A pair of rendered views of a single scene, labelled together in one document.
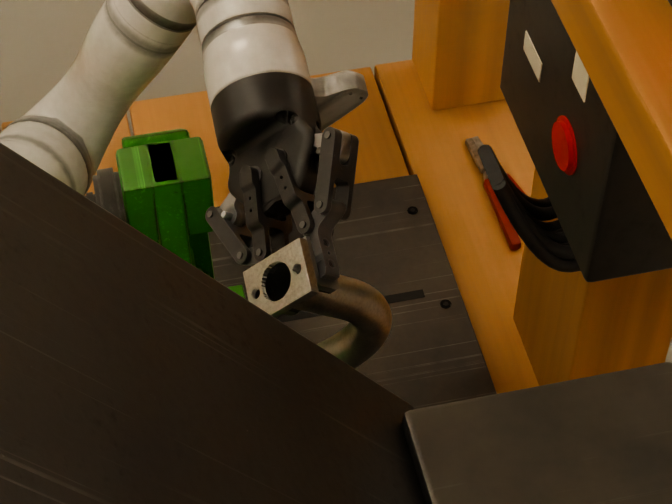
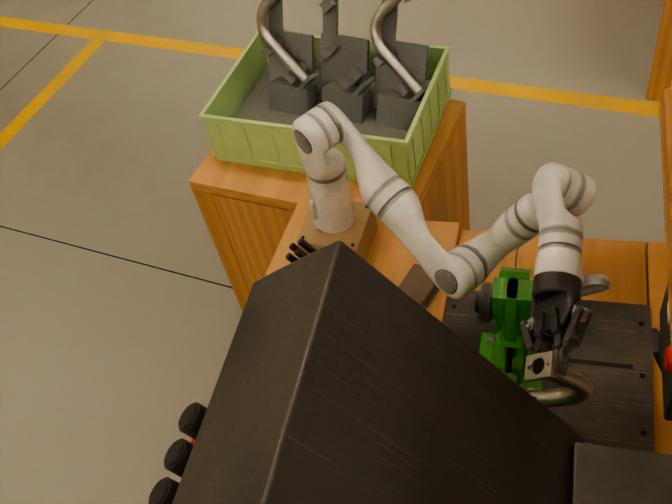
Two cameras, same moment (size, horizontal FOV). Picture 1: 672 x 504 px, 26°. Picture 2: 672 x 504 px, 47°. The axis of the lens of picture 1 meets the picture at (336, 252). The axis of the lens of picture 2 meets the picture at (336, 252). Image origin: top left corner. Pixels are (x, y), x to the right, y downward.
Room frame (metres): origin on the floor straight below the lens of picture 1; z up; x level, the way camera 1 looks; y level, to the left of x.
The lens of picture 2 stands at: (-0.02, -0.10, 2.28)
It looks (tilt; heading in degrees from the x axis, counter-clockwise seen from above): 48 degrees down; 36
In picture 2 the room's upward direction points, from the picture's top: 13 degrees counter-clockwise
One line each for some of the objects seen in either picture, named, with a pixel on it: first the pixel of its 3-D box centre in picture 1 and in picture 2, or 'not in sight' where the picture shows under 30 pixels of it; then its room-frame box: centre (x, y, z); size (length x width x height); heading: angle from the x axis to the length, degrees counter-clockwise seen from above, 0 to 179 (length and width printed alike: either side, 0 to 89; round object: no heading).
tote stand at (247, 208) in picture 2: not in sight; (347, 229); (1.44, 0.88, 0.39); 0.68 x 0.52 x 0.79; 93
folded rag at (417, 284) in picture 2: not in sight; (420, 286); (0.93, 0.38, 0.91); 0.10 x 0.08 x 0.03; 171
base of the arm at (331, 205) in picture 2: not in sight; (330, 195); (1.04, 0.64, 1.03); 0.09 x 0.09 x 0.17; 19
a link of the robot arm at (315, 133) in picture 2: not in sight; (320, 144); (1.03, 0.63, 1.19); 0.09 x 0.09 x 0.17; 67
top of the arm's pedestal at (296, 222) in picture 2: not in sight; (342, 249); (1.04, 0.64, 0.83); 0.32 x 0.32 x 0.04; 9
